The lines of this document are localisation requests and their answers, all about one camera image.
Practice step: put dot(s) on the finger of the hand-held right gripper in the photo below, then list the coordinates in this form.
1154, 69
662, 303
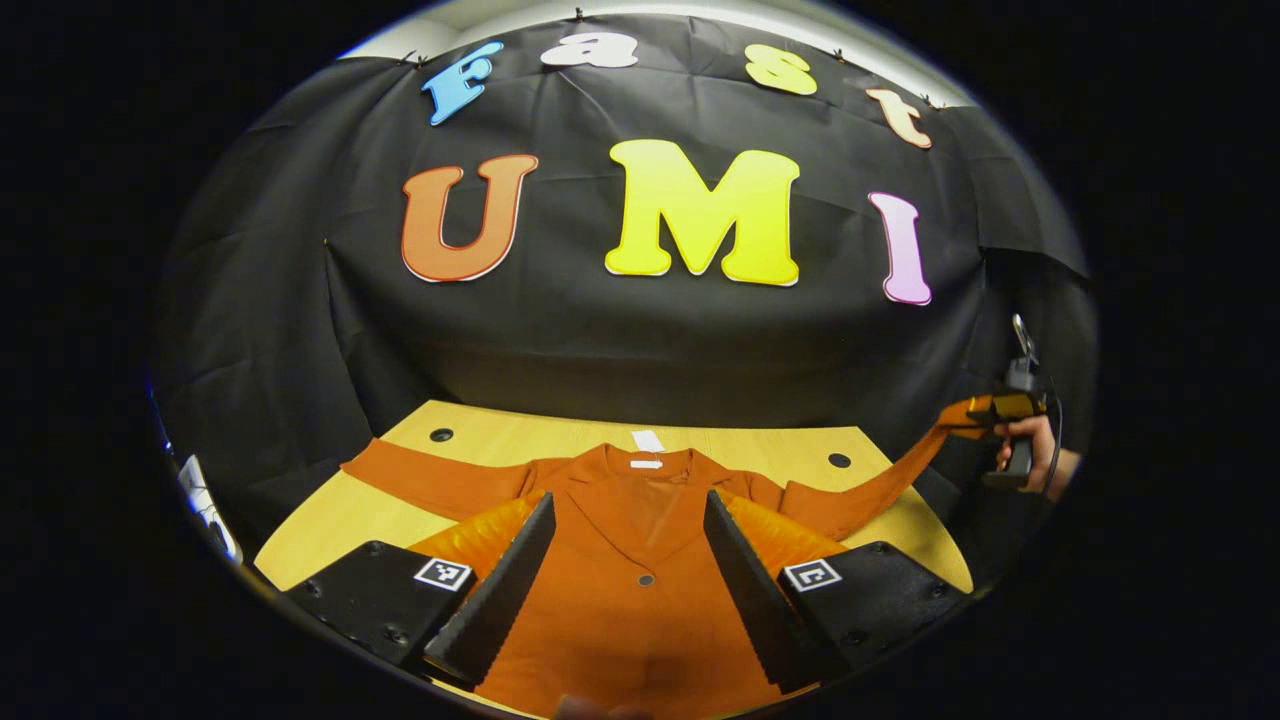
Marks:
1005, 408

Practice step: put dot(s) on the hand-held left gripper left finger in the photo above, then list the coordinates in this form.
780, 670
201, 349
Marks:
500, 595

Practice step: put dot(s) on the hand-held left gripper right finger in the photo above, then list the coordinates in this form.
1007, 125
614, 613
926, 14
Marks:
750, 595

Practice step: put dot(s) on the orange knit jacket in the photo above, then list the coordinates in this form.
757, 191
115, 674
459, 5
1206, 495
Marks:
640, 620

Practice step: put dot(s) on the black backdrop cloth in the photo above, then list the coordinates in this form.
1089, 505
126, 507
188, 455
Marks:
620, 340

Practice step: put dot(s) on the white panel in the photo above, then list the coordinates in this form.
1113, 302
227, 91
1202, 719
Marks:
205, 505

